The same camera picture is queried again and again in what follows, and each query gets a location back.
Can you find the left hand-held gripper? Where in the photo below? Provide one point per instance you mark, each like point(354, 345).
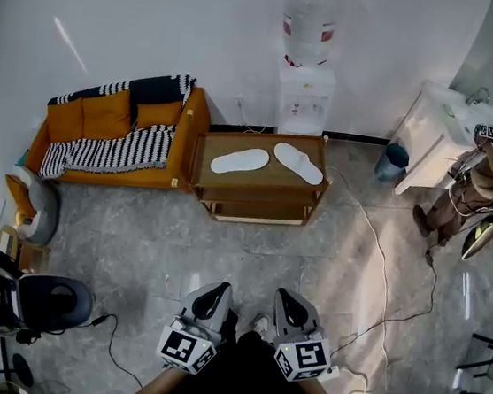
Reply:
point(196, 319)

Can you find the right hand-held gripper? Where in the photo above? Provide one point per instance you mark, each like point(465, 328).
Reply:
point(301, 332)

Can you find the white slipper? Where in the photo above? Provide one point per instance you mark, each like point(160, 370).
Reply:
point(297, 162)
point(239, 161)

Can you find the person's left forearm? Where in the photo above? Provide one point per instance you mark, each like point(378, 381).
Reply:
point(158, 386)

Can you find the person's white shoe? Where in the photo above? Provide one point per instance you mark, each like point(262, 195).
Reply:
point(261, 323)

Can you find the person's black clothing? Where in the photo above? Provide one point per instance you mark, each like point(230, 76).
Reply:
point(250, 388)

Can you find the wooden shoe rack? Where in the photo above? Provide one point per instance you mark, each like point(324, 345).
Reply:
point(256, 193)

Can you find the dark round stool seat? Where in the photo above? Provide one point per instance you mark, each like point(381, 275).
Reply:
point(55, 302)

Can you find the small wooden chair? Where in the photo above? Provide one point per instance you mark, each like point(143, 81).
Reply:
point(30, 254)

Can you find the orange wooden sofa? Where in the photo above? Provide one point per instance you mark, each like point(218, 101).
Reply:
point(191, 140)

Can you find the black round base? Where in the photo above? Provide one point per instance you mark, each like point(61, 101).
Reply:
point(23, 370)

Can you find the grey round pouf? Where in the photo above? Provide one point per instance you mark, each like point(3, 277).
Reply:
point(44, 211)

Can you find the black white striped blanket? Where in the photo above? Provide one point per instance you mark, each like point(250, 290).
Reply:
point(118, 149)

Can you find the blue trash bin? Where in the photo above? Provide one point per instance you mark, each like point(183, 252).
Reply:
point(391, 162)

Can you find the orange sofa back cushion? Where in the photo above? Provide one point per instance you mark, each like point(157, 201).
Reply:
point(65, 120)
point(105, 114)
point(158, 114)

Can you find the orange loose cushion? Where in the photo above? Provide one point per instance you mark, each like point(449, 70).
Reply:
point(19, 195)

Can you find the white water dispenser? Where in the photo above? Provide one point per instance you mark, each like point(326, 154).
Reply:
point(304, 100)

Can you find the white sink cabinet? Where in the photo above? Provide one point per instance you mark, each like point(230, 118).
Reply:
point(432, 138)

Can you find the metal faucet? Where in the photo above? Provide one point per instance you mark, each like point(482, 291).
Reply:
point(477, 96)

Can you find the clear water bottle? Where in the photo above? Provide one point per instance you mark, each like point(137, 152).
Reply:
point(309, 21)

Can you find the black metal frame chair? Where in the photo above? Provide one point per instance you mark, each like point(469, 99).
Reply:
point(490, 355)

